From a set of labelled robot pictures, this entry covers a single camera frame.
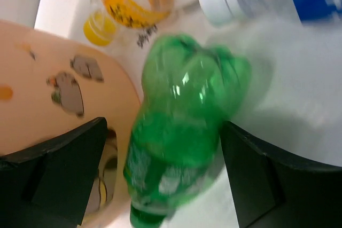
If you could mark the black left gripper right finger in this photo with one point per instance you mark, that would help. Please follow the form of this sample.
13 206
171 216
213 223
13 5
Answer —
272 187

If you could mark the green plastic soda bottle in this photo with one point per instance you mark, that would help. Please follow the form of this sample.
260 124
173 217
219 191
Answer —
189 91

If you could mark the clear bottle yellow cap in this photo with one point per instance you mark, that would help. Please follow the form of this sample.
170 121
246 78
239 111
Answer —
110 19

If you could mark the orange capybara plastic bin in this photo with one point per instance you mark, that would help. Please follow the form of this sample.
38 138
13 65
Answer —
50 86

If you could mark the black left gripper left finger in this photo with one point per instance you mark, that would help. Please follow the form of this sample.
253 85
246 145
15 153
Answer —
49 184

